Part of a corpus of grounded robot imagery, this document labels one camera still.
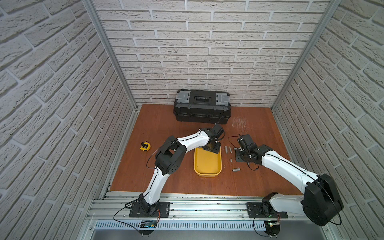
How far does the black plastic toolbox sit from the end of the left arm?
0.71ft

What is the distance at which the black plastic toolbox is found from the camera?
39.1 inches

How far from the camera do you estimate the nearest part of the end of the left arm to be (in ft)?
2.37
